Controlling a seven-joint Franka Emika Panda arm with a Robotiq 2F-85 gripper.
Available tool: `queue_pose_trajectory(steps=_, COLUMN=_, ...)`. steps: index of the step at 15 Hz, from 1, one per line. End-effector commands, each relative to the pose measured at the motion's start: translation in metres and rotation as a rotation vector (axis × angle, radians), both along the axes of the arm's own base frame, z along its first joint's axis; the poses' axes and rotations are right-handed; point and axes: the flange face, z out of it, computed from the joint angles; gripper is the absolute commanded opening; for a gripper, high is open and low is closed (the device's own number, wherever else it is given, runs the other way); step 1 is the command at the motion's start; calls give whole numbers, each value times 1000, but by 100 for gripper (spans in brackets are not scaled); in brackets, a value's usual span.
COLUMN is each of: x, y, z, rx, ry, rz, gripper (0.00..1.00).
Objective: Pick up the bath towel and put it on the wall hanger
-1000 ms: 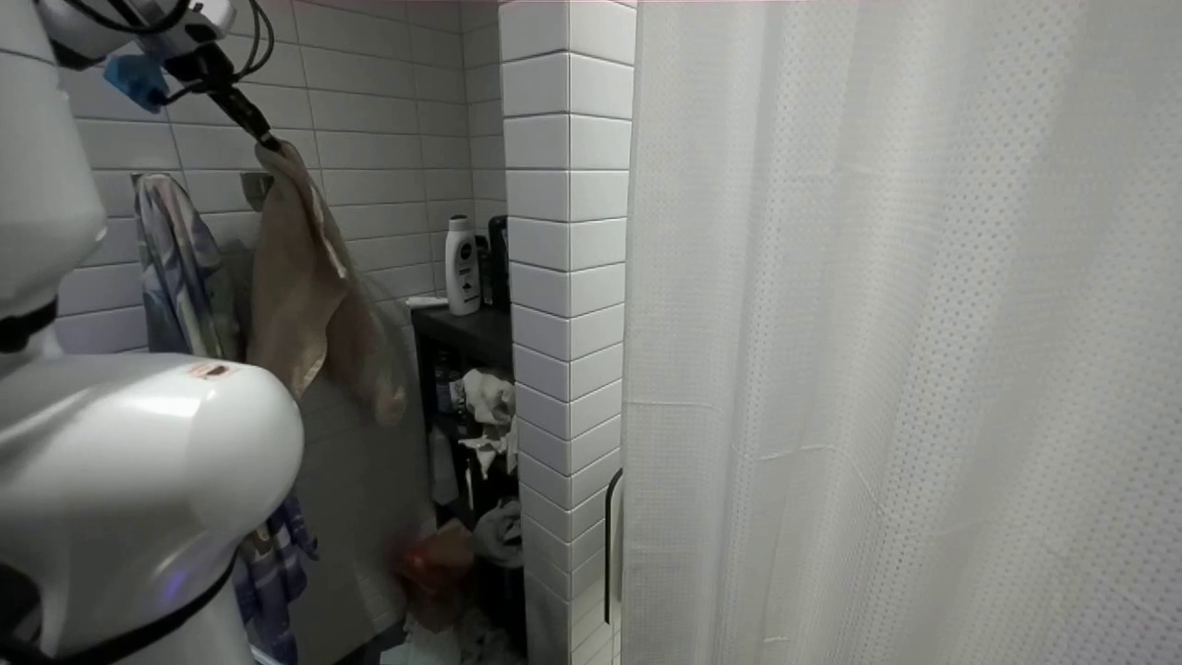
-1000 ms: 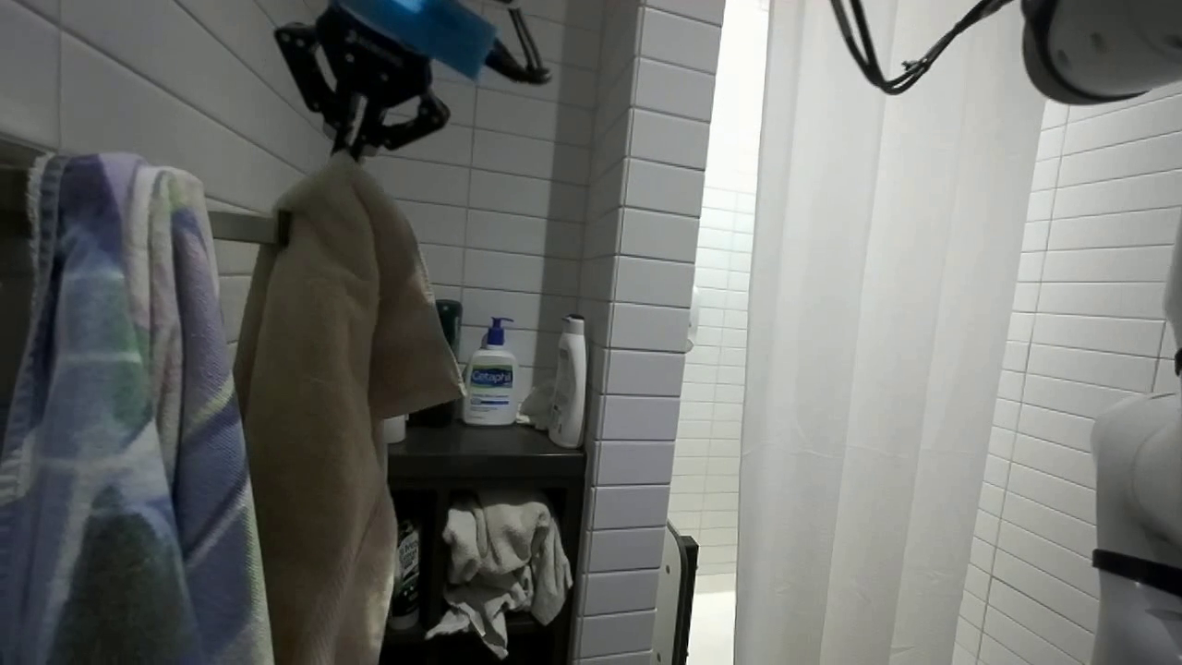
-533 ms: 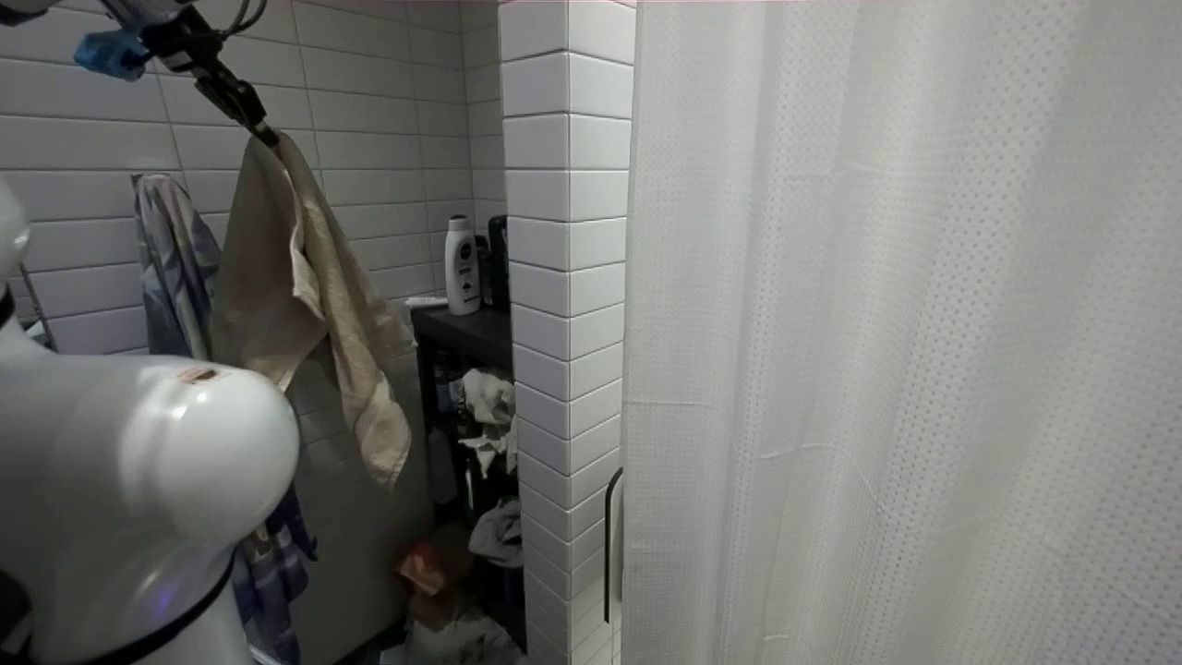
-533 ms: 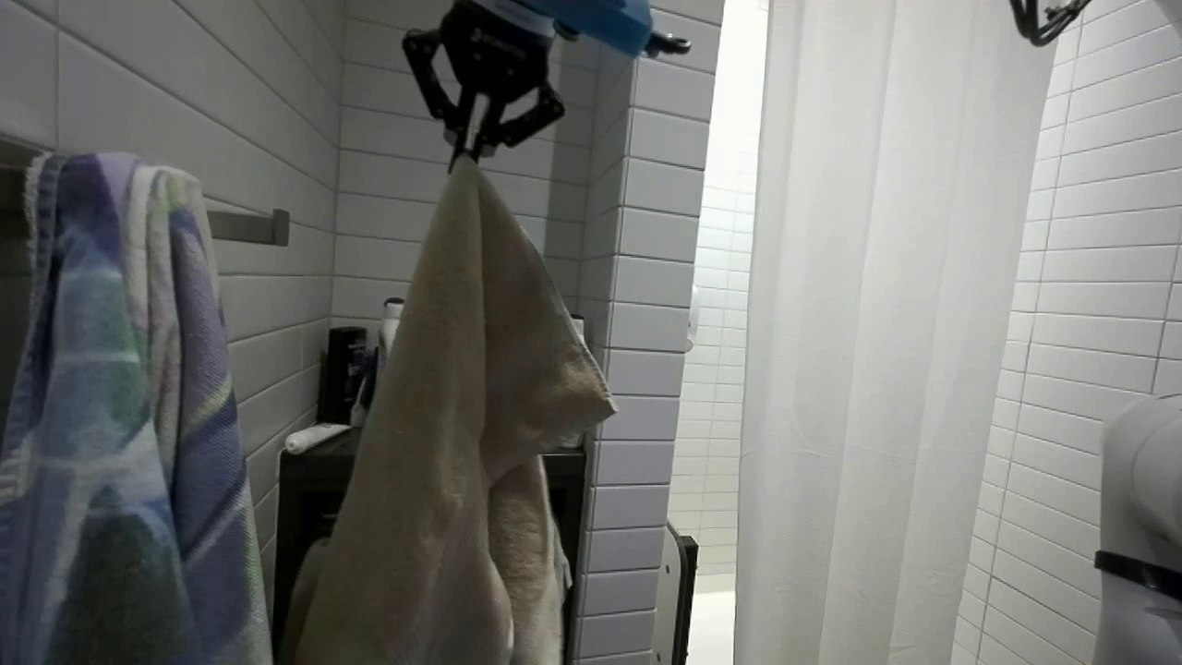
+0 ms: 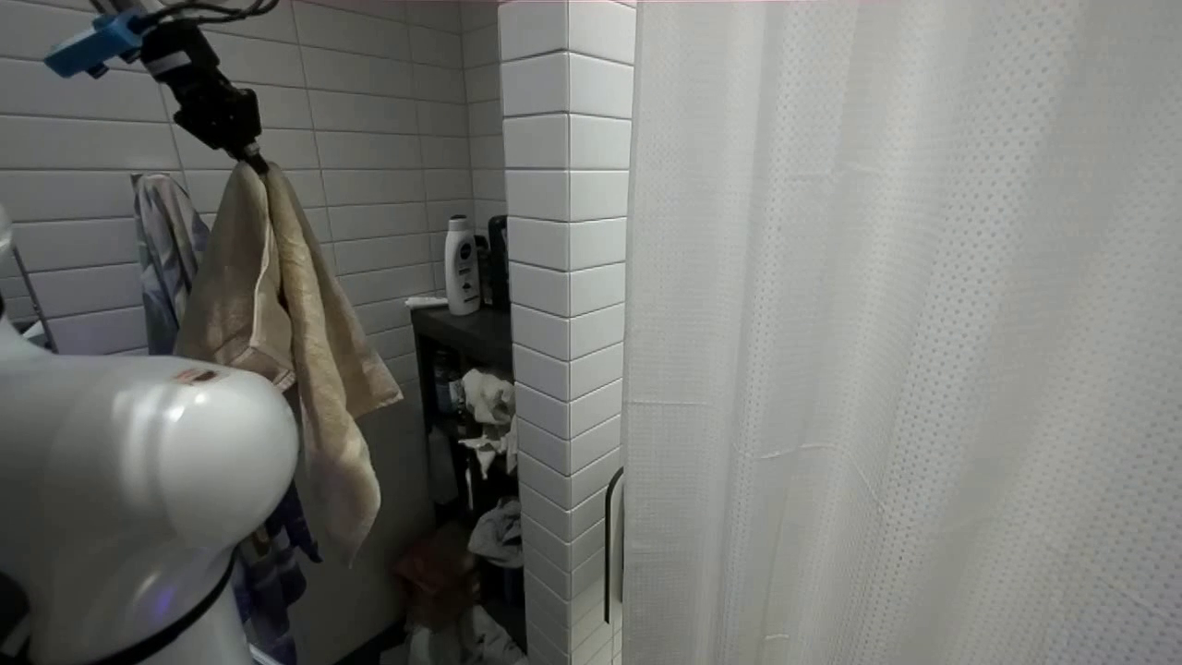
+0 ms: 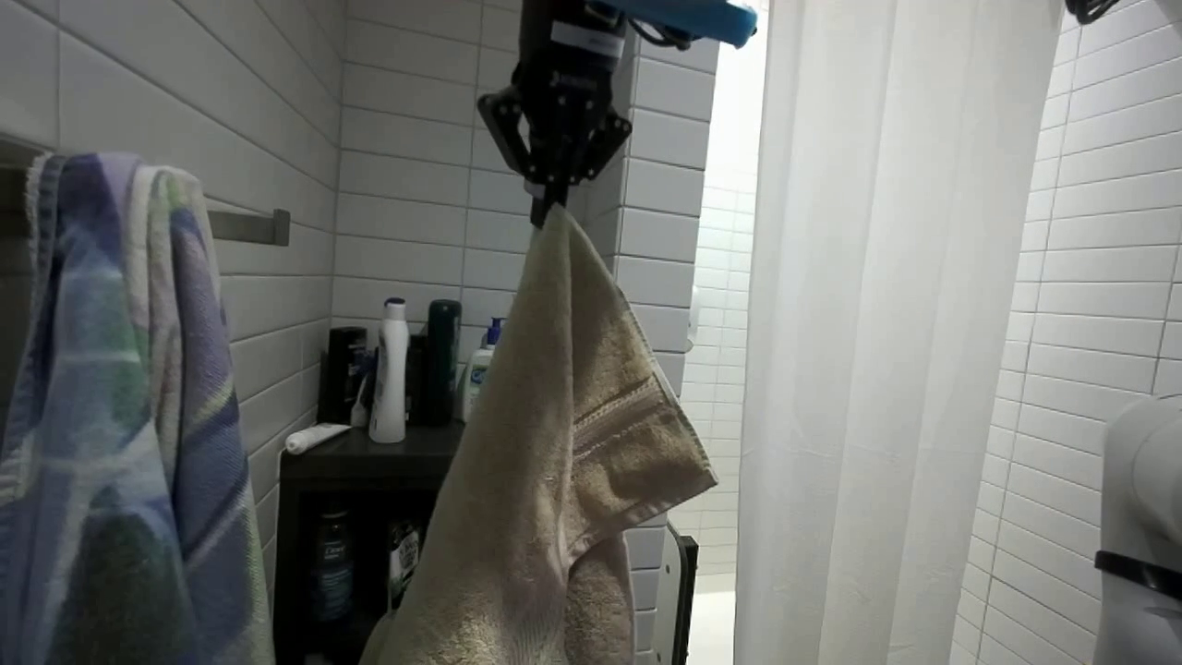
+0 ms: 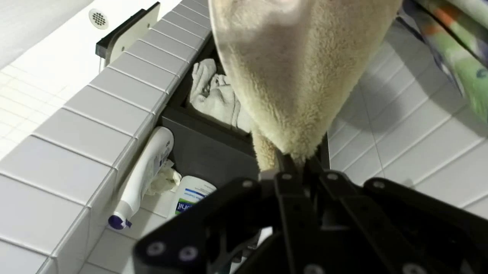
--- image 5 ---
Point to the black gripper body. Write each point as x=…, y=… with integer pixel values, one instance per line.
x=190, y=74

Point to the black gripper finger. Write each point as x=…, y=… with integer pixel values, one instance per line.
x=246, y=114
x=217, y=141

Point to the beige bath towel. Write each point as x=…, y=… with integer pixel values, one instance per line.
x=308, y=343

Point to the colourful patterned hanging towel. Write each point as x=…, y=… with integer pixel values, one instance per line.
x=167, y=244

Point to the thin grey metal bar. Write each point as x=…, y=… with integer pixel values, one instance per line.
x=26, y=298

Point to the white lotion bottle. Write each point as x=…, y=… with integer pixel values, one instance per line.
x=464, y=263

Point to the dark green bottle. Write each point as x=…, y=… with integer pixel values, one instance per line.
x=497, y=263

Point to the black shelf rack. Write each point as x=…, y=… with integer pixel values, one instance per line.
x=465, y=333

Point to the grey white crumpled cloth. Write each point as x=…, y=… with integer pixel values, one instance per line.
x=485, y=409

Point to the orange brown box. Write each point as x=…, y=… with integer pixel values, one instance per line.
x=435, y=575

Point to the white shower curtain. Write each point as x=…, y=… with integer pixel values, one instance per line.
x=911, y=343

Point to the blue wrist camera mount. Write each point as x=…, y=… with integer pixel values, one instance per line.
x=94, y=42

